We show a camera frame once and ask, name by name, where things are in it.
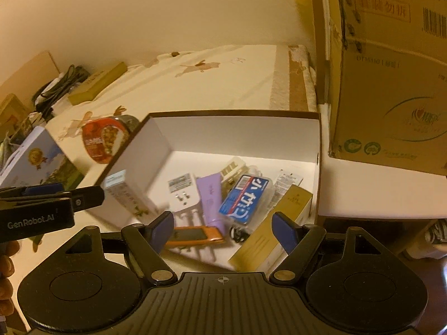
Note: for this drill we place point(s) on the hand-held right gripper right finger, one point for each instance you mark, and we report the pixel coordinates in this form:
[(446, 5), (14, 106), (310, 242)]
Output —
[(284, 233)]

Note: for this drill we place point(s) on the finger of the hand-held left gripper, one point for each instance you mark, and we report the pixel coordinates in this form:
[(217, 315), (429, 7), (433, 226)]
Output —
[(43, 189), (87, 199)]

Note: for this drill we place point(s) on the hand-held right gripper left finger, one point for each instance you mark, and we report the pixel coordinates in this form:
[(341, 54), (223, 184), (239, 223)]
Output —
[(162, 229)]

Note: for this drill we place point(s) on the white and gold box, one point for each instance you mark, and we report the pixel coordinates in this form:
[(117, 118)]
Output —
[(258, 247)]

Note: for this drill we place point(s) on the orange gadget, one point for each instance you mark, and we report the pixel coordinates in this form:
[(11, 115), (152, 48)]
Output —
[(195, 233)]

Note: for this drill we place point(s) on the white router with antennas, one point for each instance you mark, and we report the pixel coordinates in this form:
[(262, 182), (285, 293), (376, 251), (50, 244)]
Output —
[(183, 190)]

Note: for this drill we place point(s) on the green white ointment box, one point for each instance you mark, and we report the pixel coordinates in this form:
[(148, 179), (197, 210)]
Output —
[(132, 195)]

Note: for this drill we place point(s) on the white labelled tube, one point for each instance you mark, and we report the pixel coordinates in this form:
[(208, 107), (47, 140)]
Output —
[(284, 185)]

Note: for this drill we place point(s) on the clear floss box blue label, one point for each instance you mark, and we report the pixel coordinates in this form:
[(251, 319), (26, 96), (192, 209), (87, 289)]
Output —
[(242, 199)]

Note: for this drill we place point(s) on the purple tube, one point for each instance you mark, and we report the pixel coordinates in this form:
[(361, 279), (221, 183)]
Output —
[(209, 199)]

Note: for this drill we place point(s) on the person's left hand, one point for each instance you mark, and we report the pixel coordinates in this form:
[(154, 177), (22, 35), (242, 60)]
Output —
[(6, 272)]

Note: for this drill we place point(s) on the blue milk carton box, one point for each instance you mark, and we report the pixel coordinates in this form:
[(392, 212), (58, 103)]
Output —
[(35, 160)]

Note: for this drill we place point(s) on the red instant rice bowl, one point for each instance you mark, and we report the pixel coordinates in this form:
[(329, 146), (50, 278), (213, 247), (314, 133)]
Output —
[(101, 139)]

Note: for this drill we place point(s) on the plain cardboard box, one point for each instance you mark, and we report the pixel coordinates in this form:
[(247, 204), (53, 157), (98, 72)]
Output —
[(12, 111)]

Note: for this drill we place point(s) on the olive flat box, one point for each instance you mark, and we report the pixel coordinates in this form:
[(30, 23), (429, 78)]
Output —
[(97, 83)]

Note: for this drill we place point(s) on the large brown cardboard box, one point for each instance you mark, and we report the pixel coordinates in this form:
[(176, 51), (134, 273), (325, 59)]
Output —
[(384, 94)]

